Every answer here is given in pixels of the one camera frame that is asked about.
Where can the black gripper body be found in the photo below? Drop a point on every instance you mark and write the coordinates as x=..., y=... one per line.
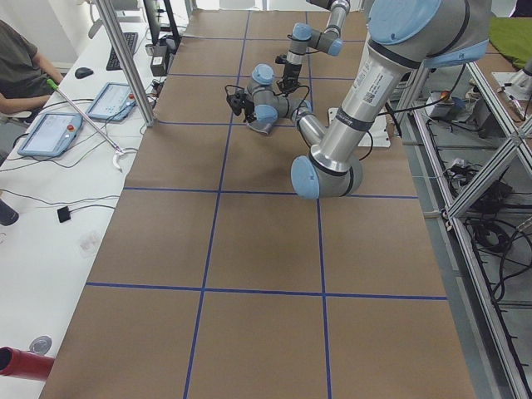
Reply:
x=249, y=110
x=291, y=72

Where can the pink towel with grey back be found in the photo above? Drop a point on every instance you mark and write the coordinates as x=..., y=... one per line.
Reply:
x=263, y=128

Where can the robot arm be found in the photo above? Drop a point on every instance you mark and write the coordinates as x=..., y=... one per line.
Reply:
x=402, y=36
x=304, y=37

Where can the black power adapter box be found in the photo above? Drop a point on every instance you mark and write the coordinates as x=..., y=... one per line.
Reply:
x=160, y=60

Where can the far teach pendant tablet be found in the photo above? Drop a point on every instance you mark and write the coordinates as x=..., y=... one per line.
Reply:
x=113, y=103

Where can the teach pendant tablet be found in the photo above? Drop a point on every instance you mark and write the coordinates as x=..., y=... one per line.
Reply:
x=52, y=135
x=113, y=103

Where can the black computer mouse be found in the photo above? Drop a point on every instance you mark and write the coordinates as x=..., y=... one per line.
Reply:
x=83, y=72

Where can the brown paper table cover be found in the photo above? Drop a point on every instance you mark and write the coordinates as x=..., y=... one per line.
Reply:
x=214, y=280

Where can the near teach pendant tablet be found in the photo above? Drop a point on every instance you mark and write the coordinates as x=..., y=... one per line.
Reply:
x=52, y=135

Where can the small black square device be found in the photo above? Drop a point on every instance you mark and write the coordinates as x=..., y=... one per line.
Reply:
x=64, y=214

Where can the seated person in grey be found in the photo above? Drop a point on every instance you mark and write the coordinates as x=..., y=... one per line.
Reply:
x=24, y=74

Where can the round metal disc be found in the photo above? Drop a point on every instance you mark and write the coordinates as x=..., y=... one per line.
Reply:
x=41, y=345

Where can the red cylinder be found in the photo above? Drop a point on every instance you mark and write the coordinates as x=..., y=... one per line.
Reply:
x=25, y=365

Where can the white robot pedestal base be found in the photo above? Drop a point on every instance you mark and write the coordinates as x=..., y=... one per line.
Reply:
x=377, y=136

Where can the grabber stick with green handle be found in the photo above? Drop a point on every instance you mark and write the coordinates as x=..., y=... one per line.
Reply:
x=118, y=151

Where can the aluminium frame post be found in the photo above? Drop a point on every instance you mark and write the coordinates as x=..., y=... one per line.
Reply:
x=118, y=42

